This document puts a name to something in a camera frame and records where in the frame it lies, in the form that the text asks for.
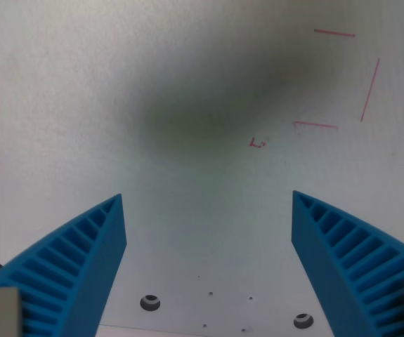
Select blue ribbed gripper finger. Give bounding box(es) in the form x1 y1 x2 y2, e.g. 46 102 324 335
291 190 404 337
0 193 128 337

